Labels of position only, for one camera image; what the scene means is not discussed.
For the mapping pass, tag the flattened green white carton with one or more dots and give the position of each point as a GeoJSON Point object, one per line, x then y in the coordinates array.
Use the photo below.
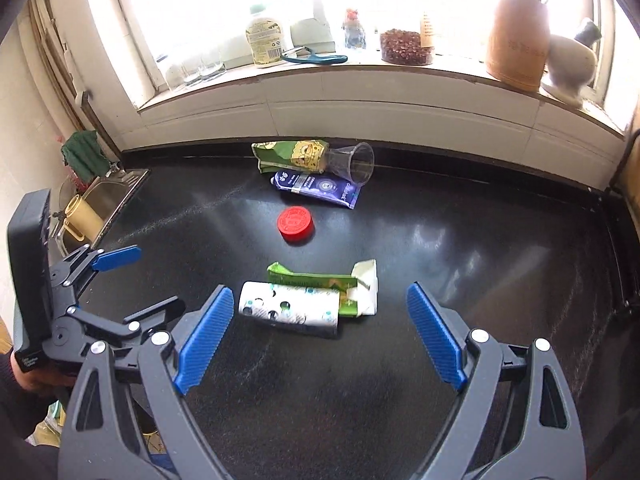
{"type": "Point", "coordinates": [325, 284]}

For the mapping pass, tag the white box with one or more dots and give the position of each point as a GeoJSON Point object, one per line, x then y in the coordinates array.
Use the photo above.
{"type": "Point", "coordinates": [312, 35]}

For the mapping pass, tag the clear drinking glass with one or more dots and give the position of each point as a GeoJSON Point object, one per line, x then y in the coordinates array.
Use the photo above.
{"type": "Point", "coordinates": [175, 77]}
{"type": "Point", "coordinates": [212, 67]}
{"type": "Point", "coordinates": [192, 72]}

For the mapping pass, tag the red round lid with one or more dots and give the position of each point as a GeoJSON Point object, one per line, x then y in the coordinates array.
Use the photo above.
{"type": "Point", "coordinates": [296, 225]}

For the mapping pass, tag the person's left forearm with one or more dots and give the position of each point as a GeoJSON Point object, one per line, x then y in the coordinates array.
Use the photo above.
{"type": "Point", "coordinates": [20, 425]}

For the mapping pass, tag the wooden utensil holder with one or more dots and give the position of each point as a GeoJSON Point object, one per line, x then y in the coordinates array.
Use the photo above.
{"type": "Point", "coordinates": [520, 40]}

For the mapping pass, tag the clear plastic cup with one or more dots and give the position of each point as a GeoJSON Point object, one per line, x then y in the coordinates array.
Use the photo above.
{"type": "Point", "coordinates": [355, 162]}

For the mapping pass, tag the grey pestle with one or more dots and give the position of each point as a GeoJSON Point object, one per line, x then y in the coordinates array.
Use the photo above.
{"type": "Point", "coordinates": [589, 30]}

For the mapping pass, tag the small spice jar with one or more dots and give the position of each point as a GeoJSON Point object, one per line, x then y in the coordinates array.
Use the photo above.
{"type": "Point", "coordinates": [354, 30]}

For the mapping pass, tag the bottle with paper label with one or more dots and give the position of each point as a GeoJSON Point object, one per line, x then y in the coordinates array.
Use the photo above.
{"type": "Point", "coordinates": [426, 30]}

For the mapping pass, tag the blue purple pouch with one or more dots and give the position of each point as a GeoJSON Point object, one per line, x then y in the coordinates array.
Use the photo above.
{"type": "Point", "coordinates": [315, 187]}

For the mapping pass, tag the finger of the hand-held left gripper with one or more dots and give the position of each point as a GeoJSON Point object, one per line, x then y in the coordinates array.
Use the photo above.
{"type": "Point", "coordinates": [117, 256]}
{"type": "Point", "coordinates": [150, 312]}

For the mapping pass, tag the steel sink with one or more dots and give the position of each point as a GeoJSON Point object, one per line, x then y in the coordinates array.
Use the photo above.
{"type": "Point", "coordinates": [112, 192]}

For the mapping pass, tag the green cartoon snack bag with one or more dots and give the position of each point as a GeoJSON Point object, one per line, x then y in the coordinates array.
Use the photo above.
{"type": "Point", "coordinates": [287, 155]}

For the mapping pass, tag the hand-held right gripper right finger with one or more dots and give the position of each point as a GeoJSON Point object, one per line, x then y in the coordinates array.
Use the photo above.
{"type": "Point", "coordinates": [435, 335]}

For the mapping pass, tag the white dotted carton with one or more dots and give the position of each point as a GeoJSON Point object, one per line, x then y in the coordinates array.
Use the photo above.
{"type": "Point", "coordinates": [290, 310]}

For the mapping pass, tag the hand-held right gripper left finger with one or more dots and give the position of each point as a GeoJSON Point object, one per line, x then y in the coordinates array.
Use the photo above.
{"type": "Point", "coordinates": [205, 337]}

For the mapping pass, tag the green cloth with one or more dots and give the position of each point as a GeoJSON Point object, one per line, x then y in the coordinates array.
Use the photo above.
{"type": "Point", "coordinates": [82, 155]}

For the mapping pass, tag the yellow cup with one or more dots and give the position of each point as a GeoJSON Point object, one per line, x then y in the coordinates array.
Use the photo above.
{"type": "Point", "coordinates": [82, 217]}

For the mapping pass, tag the white bottle with green cap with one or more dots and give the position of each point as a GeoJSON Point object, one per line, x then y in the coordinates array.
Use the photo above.
{"type": "Point", "coordinates": [265, 35]}

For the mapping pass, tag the white stone mortar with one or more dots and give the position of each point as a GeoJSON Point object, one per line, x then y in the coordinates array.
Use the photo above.
{"type": "Point", "coordinates": [570, 67]}

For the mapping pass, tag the person's left hand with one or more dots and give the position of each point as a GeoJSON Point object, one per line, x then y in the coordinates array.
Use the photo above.
{"type": "Point", "coordinates": [37, 381]}

